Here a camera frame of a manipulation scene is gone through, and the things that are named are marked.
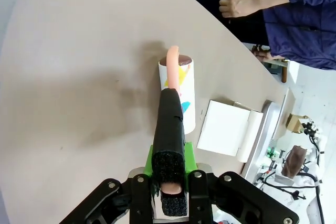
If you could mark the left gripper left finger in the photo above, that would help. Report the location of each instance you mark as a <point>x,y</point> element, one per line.
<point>118,203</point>

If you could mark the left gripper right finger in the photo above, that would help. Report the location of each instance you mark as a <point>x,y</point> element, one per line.
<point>223,200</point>

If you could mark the brown towel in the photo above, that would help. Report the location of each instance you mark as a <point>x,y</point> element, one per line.
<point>294,161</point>

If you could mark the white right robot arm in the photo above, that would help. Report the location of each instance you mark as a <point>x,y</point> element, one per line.
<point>309,175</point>

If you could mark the person's right hand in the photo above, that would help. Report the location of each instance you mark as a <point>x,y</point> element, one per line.
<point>241,5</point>

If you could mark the white lint roller stand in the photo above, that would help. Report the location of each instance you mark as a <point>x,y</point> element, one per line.
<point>223,127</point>

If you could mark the silver metal tray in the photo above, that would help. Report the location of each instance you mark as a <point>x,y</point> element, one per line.
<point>271,113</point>

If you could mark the teal paper scrap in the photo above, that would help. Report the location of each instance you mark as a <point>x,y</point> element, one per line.
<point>186,106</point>

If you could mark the tan cardboard box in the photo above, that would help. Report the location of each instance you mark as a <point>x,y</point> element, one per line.
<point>295,124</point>

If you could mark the brown wooden furniture leg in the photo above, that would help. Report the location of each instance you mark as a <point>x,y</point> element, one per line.
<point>284,72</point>

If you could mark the person in purple jacket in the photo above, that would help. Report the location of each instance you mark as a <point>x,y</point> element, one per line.
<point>302,37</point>

